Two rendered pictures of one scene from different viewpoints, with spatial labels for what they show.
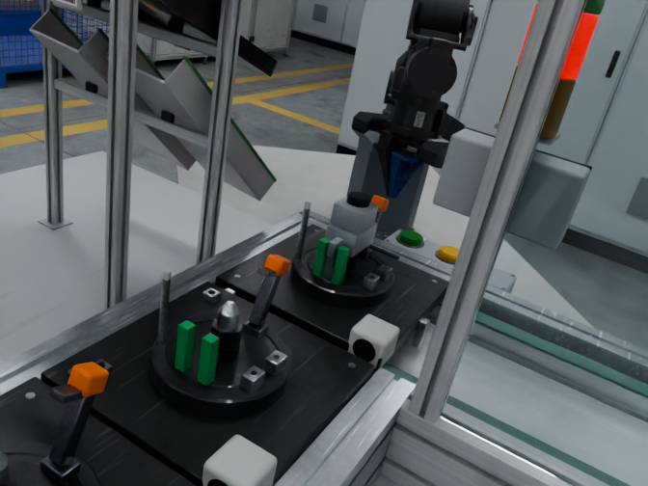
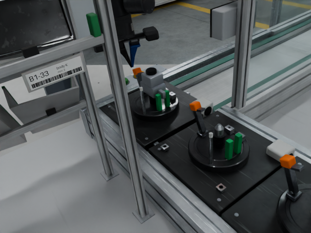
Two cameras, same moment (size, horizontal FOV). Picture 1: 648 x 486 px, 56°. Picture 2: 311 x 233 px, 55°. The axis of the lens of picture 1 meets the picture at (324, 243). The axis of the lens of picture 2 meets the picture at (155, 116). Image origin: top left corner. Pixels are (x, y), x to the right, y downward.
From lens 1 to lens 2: 0.67 m
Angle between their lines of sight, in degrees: 49
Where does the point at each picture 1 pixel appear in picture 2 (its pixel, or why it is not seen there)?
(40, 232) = not seen: outside the picture
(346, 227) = (158, 83)
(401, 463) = not seen: hidden behind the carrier
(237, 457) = (280, 147)
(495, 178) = (249, 15)
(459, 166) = (227, 21)
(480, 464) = (258, 103)
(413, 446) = not seen: hidden behind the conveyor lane
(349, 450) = (260, 127)
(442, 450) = (247, 111)
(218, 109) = (87, 82)
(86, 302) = (95, 225)
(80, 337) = (184, 201)
